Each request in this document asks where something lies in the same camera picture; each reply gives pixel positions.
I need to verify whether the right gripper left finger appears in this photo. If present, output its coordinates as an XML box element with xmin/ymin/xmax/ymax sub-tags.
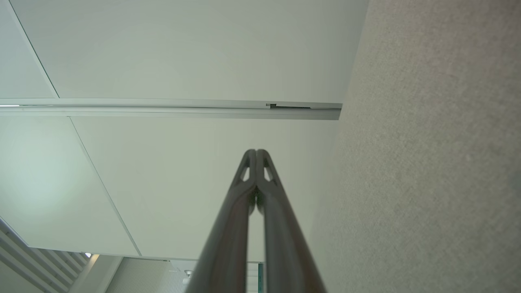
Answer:
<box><xmin>185</xmin><ymin>149</ymin><xmax>258</xmax><ymax>293</ymax></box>

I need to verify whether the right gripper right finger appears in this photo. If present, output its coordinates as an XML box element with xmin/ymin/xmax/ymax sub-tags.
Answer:
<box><xmin>256</xmin><ymin>149</ymin><xmax>326</xmax><ymax>293</ymax></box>

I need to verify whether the grey partition post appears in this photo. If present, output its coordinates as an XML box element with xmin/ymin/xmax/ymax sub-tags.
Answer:
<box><xmin>0</xmin><ymin>97</ymin><xmax>343</xmax><ymax>121</ymax></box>

